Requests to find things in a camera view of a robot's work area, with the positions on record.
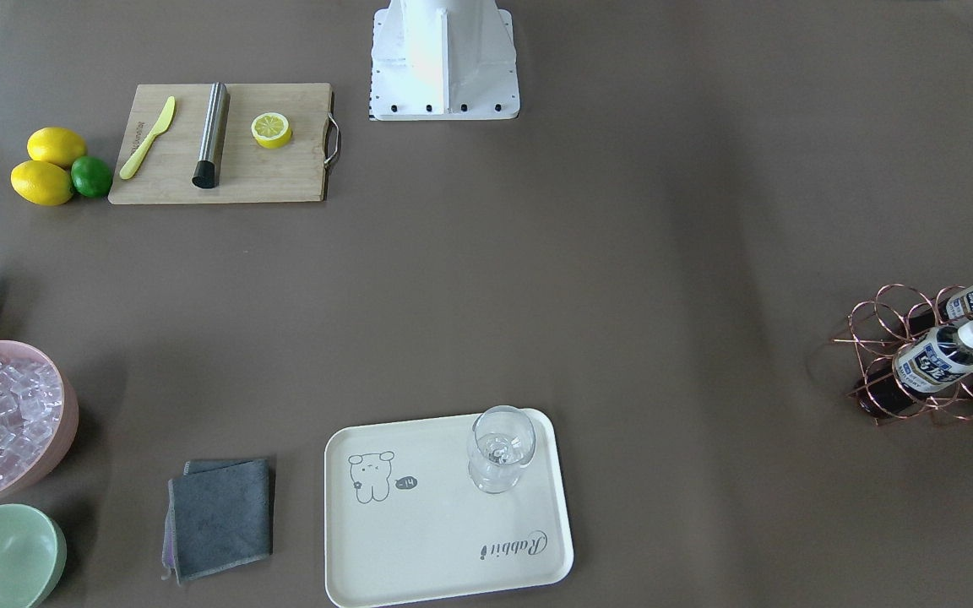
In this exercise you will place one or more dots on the copper wire bottle basket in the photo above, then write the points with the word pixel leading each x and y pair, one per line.
pixel 876 330

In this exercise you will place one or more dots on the tea bottle white cap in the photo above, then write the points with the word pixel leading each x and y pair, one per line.
pixel 934 362

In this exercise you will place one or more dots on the clear wine glass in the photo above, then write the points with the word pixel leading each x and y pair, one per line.
pixel 500 447

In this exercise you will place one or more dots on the bamboo cutting board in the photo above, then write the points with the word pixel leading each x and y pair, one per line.
pixel 249 173

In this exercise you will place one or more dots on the cream rabbit tray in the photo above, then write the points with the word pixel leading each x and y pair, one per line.
pixel 404 522

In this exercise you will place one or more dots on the half lemon slice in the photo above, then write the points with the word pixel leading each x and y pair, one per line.
pixel 271 130

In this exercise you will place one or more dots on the steel muddler black tip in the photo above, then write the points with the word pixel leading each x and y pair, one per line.
pixel 207 169

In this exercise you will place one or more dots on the grey folded cloth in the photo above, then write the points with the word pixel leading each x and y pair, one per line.
pixel 219 516

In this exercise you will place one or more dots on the yellow plastic knife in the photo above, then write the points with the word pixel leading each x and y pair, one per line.
pixel 159 127

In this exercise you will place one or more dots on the green lime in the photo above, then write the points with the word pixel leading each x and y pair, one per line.
pixel 91 177

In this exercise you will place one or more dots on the yellow lemon lower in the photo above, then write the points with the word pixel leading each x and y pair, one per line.
pixel 42 182

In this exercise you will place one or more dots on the yellow lemon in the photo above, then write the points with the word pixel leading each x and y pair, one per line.
pixel 57 145
pixel 42 182

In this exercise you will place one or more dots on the yellow lemon upper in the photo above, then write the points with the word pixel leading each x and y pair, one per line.
pixel 57 145

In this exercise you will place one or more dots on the pink bowl of ice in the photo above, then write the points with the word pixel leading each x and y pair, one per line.
pixel 39 416

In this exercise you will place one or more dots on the green empty bowl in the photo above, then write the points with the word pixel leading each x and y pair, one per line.
pixel 33 553

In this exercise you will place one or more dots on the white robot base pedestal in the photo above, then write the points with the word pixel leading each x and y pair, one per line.
pixel 443 61

